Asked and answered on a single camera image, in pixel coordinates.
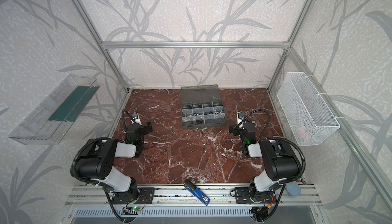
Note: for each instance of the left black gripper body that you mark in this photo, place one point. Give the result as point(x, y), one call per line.
point(142, 127)

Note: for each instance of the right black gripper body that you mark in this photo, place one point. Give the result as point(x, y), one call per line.
point(239, 129)

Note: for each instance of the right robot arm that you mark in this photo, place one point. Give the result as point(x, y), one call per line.
point(282, 161)

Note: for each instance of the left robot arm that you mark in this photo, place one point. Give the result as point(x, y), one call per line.
point(93, 163)

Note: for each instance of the grey compartment organizer box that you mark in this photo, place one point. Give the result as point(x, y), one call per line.
point(202, 107)

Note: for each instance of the pink object in basket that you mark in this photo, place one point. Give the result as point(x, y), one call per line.
point(303, 133)

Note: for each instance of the blue black utility knife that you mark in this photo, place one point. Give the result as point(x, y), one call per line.
point(197, 192)

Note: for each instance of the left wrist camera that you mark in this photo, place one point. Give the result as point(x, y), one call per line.
point(135, 118)

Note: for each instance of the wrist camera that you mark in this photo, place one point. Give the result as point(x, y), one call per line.
point(240, 117)
point(135, 118)

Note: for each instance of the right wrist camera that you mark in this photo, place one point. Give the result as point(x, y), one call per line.
point(240, 117)

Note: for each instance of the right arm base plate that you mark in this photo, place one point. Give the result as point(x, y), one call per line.
point(249, 195)

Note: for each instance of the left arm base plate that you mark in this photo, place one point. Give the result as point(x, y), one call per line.
point(143, 195)

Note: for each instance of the white wire mesh basket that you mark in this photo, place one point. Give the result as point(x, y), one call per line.
point(304, 106)

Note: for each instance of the clear acrylic wall shelf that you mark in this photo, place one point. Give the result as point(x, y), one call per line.
point(51, 120)

